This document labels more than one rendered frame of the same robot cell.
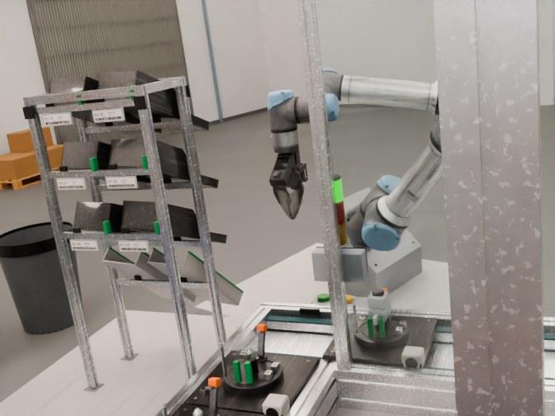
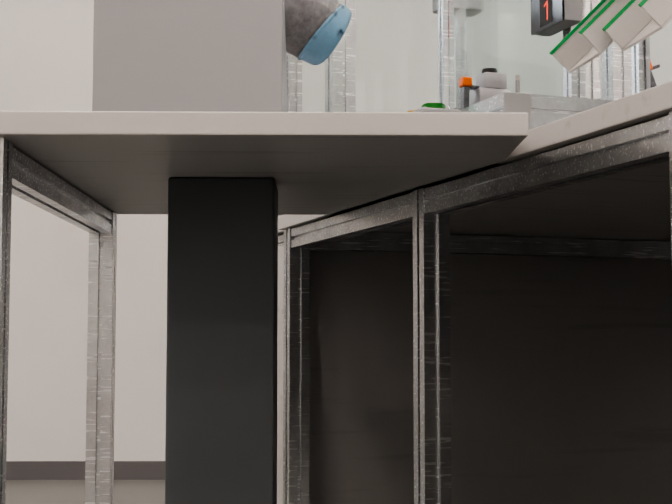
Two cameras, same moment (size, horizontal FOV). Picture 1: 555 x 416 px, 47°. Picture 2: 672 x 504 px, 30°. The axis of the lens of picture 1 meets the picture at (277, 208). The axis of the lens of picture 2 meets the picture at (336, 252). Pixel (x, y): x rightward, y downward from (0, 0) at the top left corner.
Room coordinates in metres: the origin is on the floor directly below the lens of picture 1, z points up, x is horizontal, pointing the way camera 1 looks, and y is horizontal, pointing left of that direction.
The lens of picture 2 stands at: (3.28, 1.26, 0.57)
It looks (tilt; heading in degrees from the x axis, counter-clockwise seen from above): 4 degrees up; 226
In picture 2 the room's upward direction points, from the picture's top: straight up
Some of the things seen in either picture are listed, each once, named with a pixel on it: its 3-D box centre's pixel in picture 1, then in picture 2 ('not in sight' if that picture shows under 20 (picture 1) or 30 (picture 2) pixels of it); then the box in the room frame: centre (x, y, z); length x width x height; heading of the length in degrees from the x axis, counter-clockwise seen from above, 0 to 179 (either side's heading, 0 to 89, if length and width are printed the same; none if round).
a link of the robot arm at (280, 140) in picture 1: (284, 139); not in sight; (1.80, -0.04, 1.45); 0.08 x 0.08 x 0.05
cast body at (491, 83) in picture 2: not in sight; (494, 88); (1.46, -0.22, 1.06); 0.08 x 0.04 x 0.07; 156
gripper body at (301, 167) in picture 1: (289, 166); not in sight; (1.80, -0.05, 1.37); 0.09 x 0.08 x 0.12; 156
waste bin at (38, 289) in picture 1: (44, 277); not in sight; (4.17, 1.64, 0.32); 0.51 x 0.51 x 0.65
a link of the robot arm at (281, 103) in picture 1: (282, 111); not in sight; (1.79, -0.05, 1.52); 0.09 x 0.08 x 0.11; 70
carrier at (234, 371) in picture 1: (251, 362); not in sight; (1.34, 0.11, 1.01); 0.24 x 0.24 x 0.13; 66
